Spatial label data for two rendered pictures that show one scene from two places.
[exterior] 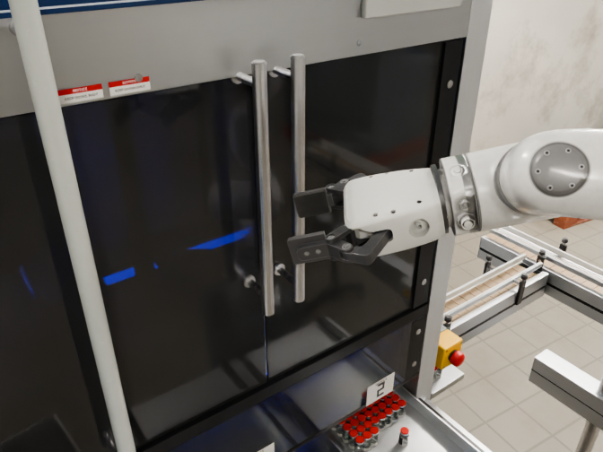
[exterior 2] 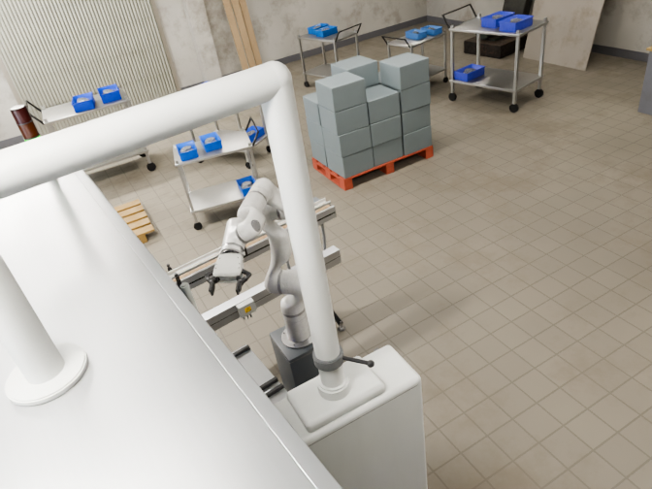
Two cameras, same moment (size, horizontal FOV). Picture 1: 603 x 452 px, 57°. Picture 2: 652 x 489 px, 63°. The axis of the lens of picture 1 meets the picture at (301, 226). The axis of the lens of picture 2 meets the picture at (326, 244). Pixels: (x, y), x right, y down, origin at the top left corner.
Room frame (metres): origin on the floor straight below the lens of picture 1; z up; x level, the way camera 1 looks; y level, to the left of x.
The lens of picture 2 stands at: (0.01, 1.42, 2.80)
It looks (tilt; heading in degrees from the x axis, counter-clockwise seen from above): 34 degrees down; 276
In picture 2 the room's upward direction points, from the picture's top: 10 degrees counter-clockwise
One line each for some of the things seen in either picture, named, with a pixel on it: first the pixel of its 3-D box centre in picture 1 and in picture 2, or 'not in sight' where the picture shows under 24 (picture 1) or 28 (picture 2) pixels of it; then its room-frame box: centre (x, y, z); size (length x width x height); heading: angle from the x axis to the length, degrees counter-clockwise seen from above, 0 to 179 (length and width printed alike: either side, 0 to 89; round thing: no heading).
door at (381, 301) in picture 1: (361, 214); not in sight; (0.91, -0.11, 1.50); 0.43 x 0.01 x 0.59; 126
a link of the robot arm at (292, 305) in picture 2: not in sight; (295, 291); (0.42, -0.60, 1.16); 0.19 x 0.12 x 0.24; 169
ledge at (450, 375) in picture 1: (429, 371); not in sight; (1.16, -0.36, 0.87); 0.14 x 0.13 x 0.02; 36
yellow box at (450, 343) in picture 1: (442, 347); not in sight; (1.12, -0.37, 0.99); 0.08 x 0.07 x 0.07; 36
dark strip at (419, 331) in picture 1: (429, 236); not in sight; (1.01, -0.27, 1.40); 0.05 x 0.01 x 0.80; 126
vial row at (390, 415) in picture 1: (377, 423); not in sight; (0.94, -0.19, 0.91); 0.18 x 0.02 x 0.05; 126
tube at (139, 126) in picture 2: not in sight; (149, 221); (0.43, 0.56, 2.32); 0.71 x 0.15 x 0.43; 36
